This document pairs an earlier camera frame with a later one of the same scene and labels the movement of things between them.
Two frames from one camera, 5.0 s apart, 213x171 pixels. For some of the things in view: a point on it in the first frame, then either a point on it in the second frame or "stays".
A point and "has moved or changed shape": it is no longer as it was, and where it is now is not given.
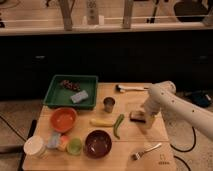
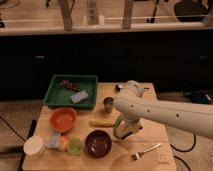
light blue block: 53,140 stays
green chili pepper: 120,118 stays
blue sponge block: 79,96 stays
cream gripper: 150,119 to 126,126
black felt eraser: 137,116 has moved or changed shape
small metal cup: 108,103 stays
